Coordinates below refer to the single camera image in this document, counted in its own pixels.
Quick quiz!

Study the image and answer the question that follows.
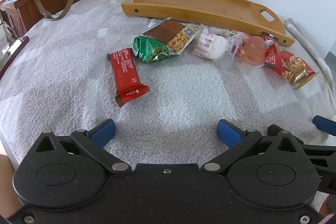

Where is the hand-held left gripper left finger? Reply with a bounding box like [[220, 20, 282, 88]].
[[34, 119, 132, 174]]

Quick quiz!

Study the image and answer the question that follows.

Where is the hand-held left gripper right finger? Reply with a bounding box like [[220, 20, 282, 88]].
[[201, 119, 306, 174]]

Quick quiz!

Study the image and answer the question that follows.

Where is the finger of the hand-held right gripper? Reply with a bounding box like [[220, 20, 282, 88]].
[[312, 115, 336, 136], [267, 124, 336, 160]]

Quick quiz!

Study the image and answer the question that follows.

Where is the red cashew nut packet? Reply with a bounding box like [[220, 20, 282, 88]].
[[280, 50, 320, 91]]

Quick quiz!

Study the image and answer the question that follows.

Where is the small red snack bar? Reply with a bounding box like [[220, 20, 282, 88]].
[[107, 48, 151, 108]]

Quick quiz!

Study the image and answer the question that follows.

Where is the long red snack bar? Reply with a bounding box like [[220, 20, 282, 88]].
[[262, 39, 292, 76]]

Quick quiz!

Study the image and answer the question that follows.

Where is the pink jelly cup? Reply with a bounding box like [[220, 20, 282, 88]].
[[240, 35, 267, 67]]

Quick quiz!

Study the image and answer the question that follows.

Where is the white pastry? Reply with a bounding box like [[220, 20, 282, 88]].
[[192, 25, 243, 71]]

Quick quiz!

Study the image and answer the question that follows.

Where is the green snack packet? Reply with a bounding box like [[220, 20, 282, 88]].
[[132, 35, 180, 64]]

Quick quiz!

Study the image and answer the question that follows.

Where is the brown peanut snack packet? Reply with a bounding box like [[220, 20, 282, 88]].
[[143, 18, 197, 54]]

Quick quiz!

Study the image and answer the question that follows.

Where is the wooden tray with handles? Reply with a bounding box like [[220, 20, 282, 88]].
[[121, 0, 296, 47]]

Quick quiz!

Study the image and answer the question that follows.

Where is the white fleece blanket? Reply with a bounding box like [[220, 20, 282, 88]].
[[0, 0, 336, 188]]

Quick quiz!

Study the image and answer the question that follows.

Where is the rolled white towel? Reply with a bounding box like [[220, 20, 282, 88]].
[[283, 18, 334, 109]]

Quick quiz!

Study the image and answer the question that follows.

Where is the person's bare knee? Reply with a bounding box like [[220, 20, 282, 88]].
[[0, 153, 23, 216]]

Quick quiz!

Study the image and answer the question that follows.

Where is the dark wooden board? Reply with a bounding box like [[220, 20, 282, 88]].
[[0, 35, 30, 80]]

